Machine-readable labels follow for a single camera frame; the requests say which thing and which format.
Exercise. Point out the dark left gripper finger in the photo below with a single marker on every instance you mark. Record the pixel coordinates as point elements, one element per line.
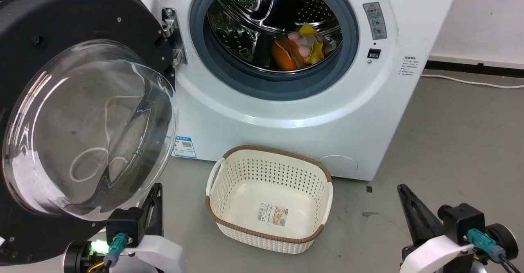
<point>159,215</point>
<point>145,215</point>

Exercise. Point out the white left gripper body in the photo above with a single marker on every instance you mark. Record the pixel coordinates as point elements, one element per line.
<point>157,252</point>

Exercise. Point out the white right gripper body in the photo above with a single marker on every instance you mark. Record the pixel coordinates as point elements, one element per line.
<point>438,252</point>

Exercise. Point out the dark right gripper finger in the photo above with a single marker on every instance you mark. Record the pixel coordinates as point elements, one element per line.
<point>428,219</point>
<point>409,219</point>

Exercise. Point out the black round door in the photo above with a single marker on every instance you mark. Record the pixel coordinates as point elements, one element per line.
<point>49,27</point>

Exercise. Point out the white front-load washing machine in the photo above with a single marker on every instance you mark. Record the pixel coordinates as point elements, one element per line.
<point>286,113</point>

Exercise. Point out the black door latch slot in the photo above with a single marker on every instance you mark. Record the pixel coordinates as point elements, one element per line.
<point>373,53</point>

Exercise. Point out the chrome door hinge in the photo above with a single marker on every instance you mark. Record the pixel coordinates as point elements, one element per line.
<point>174,35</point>

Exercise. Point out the blue and white QR sticker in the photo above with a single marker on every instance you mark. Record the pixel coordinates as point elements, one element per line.
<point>184,147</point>

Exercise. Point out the round white filter cover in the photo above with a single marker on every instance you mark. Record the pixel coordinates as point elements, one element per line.
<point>337,166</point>

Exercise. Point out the cream perforated laundry basket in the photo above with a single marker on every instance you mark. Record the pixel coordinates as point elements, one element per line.
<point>245,174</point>

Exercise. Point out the paper label sticker, barcode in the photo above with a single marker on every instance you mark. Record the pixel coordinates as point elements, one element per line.
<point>272,214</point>

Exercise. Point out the small printed text label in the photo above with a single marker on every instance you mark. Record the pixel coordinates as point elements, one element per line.
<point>409,65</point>

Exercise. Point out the black baseboard strip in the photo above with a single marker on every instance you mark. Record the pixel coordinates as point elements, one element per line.
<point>470,68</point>

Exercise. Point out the doll with yellow clothes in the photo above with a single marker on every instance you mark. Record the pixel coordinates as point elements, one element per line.
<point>313,46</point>

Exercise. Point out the grey warning label sticker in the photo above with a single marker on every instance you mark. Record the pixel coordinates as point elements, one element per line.
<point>375,20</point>

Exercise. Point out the orange plush toy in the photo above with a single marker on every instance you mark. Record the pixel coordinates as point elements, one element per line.
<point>284,56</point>

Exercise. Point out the stainless steel perforated drum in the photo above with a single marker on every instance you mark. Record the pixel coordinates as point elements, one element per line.
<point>249,19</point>

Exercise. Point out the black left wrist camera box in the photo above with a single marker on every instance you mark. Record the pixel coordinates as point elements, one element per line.
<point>125,224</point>

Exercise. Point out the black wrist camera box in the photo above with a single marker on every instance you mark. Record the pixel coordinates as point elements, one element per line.
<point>460,222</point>
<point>125,224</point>

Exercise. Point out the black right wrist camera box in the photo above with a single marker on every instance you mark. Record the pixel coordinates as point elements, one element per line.
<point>460,222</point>

